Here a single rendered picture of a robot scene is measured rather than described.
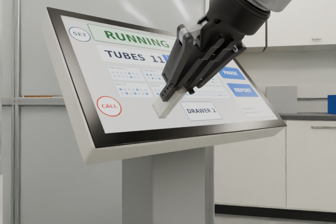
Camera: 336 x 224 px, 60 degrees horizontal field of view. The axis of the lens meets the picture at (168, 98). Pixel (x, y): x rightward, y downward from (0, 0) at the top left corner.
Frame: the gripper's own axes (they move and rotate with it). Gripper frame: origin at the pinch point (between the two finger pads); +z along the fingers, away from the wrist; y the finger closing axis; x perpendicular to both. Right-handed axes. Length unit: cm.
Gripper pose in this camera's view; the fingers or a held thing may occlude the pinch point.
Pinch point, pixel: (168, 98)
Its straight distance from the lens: 48.1
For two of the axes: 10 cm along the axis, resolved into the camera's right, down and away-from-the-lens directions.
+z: -5.0, 6.5, 5.8
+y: -7.6, 0.0, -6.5
